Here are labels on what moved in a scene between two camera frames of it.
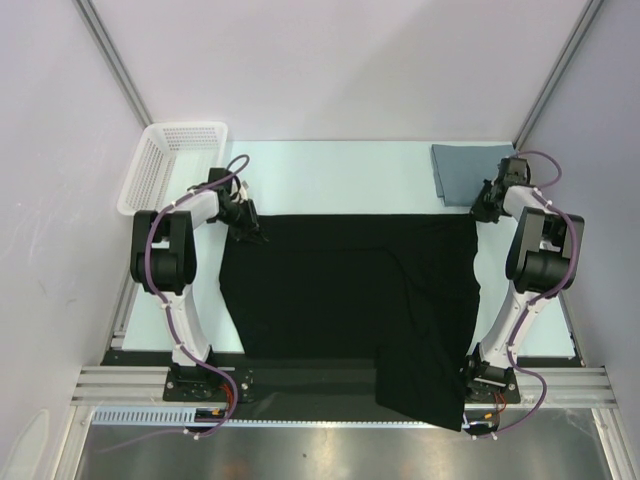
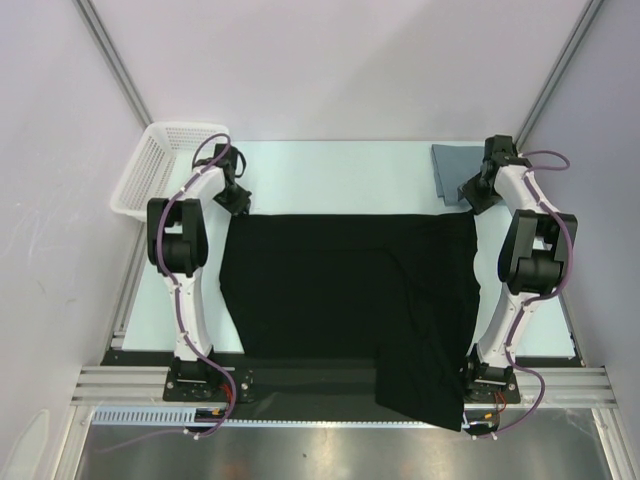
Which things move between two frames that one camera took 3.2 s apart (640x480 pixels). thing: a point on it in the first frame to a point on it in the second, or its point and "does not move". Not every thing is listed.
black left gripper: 250,230 to 241,206
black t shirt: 401,288 does not move
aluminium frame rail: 560,386 does not move
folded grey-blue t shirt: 461,169 does not move
